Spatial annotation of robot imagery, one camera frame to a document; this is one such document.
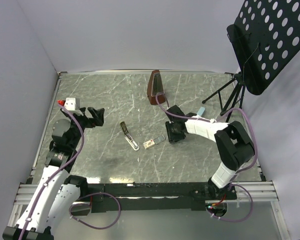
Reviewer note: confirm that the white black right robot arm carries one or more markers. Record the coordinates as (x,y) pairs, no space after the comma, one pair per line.
(234,145)

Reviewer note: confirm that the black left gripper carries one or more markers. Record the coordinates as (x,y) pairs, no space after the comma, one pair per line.
(97,114)

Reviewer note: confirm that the brown wooden metronome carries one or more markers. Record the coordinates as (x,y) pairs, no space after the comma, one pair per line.
(154,87)

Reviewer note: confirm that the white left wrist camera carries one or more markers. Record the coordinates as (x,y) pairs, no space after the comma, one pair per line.
(70,103)

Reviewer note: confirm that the white staple box sleeve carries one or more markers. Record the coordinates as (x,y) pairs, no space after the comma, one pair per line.
(149,144)

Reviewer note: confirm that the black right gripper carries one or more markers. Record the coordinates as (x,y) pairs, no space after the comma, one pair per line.
(172,137)

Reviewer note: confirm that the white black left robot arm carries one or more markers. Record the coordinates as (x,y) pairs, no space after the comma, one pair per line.
(57,188)

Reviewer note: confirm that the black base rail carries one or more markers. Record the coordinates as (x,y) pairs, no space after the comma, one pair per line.
(104,197)

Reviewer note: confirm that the black perforated music stand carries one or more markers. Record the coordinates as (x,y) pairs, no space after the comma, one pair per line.
(265,37)

